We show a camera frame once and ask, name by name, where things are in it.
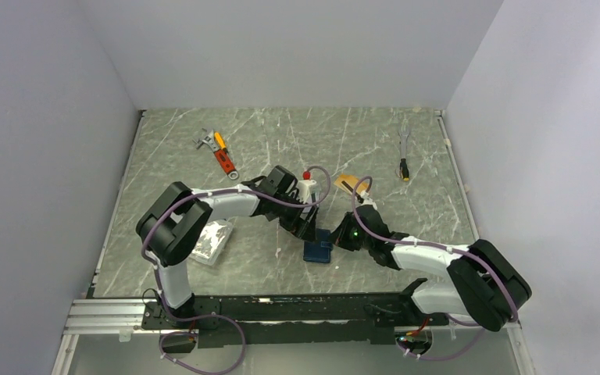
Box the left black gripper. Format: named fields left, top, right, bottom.
left=271, top=194, right=319, bottom=245

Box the blue leather card holder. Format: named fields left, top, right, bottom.
left=302, top=229, right=334, bottom=264

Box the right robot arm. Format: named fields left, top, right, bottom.
left=328, top=205, right=532, bottom=332

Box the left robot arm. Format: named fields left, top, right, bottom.
left=136, top=166, right=327, bottom=328

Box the clear plastic screw box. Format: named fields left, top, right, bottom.
left=189, top=220, right=234, bottom=266

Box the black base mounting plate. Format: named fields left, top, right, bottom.
left=141, top=292, right=448, bottom=348

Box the red adjustable wrench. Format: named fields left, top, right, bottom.
left=195, top=128, right=239, bottom=180

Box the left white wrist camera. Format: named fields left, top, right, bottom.
left=296, top=170, right=320, bottom=204

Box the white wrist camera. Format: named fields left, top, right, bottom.
left=296, top=170, right=320, bottom=204
left=355, top=190, right=377, bottom=209

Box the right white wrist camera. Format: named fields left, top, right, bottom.
left=355, top=190, right=377, bottom=209

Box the grey wrench black handle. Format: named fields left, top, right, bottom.
left=398, top=123, right=410, bottom=181

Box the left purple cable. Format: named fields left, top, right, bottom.
left=141, top=165, right=332, bottom=375

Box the aluminium frame rail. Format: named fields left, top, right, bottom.
left=63, top=298, right=522, bottom=338

